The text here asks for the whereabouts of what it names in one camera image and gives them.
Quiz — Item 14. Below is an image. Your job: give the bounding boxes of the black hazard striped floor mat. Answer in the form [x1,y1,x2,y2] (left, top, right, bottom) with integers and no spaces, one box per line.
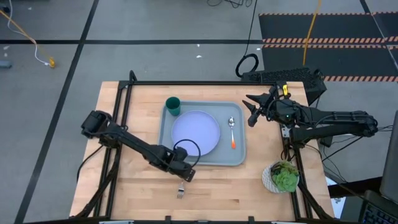
[258,11,398,83]

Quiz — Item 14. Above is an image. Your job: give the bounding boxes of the black computer box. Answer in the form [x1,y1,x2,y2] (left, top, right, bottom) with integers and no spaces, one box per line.
[241,67,328,106]

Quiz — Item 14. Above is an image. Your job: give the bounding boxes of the black hanging cable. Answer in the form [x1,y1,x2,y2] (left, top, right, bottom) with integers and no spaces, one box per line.
[234,0,260,79]

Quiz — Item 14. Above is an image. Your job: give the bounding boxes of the black keyboard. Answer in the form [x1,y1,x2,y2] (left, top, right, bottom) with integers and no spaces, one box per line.
[358,190,398,224]

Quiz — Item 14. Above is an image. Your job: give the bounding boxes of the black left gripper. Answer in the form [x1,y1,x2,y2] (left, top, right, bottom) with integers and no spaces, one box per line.
[159,154,197,183]

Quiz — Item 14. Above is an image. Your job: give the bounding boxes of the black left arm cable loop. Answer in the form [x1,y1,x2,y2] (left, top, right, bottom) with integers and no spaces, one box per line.
[172,138,201,169]

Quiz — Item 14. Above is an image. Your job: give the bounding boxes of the black metal table frame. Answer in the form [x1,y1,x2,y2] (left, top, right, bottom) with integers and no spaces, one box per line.
[74,70,335,222]

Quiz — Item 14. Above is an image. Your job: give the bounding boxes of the potted green succulent plant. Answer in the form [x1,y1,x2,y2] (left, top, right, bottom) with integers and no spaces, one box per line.
[261,160,300,194]

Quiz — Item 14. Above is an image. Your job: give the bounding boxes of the metal spoon orange handle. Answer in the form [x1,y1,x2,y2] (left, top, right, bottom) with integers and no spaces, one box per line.
[228,116,237,150]

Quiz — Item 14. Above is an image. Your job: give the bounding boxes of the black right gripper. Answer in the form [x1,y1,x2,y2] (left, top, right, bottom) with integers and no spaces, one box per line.
[242,86,284,118]

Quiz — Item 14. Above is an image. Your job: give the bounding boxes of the grey plastic tray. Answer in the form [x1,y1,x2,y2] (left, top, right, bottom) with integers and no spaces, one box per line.
[157,100,248,167]

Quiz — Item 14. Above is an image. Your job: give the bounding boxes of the yellow and white floor cable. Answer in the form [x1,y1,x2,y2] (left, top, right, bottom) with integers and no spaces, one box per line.
[0,0,57,69]

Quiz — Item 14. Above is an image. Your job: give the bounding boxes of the lavender round plate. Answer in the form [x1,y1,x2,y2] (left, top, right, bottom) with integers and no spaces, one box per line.
[170,110,221,157]

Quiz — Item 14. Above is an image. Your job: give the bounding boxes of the metal fork orange handle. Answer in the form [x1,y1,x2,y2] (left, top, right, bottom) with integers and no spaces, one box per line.
[176,181,186,200]

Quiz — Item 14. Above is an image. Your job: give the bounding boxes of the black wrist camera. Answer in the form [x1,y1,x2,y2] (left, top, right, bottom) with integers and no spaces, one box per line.
[247,107,263,128]
[173,146,190,163]

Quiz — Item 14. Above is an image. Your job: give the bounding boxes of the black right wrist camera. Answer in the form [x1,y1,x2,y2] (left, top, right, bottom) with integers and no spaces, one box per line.
[247,107,263,128]

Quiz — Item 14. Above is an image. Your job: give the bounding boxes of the grey monitor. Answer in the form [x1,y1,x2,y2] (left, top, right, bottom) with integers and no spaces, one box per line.
[379,110,398,205]

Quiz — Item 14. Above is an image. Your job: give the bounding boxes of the green plastic cup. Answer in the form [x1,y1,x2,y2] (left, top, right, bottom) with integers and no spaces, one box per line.
[165,96,182,117]

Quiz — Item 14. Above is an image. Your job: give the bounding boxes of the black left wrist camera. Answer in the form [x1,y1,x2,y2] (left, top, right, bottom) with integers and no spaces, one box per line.
[173,146,190,163]

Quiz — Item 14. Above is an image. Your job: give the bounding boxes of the yellow hanging cable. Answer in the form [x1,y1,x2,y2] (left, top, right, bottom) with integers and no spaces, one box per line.
[302,0,323,67]

